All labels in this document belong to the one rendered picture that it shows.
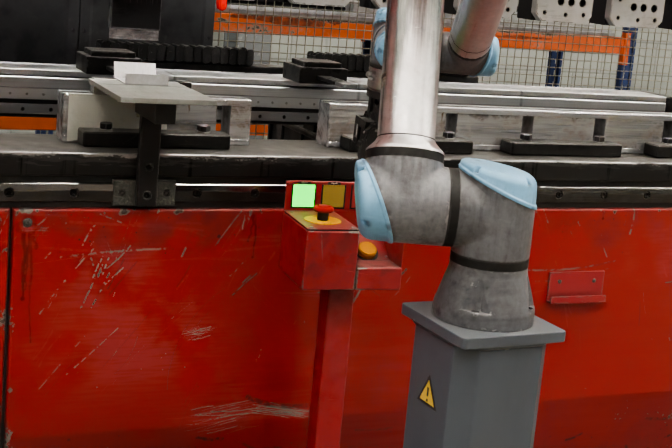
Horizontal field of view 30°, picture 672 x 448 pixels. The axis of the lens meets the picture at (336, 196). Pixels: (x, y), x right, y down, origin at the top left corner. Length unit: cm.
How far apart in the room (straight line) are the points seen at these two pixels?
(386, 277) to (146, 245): 47
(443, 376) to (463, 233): 21
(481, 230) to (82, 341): 98
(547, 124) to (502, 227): 116
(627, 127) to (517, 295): 130
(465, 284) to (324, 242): 58
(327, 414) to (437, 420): 68
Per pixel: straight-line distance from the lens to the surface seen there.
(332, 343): 247
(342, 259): 237
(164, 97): 231
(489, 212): 179
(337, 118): 269
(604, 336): 303
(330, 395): 251
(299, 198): 247
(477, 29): 213
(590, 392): 306
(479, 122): 285
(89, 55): 275
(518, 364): 185
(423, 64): 184
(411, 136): 181
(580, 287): 294
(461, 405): 184
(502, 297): 182
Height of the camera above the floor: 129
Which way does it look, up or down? 11 degrees down
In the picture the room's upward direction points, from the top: 5 degrees clockwise
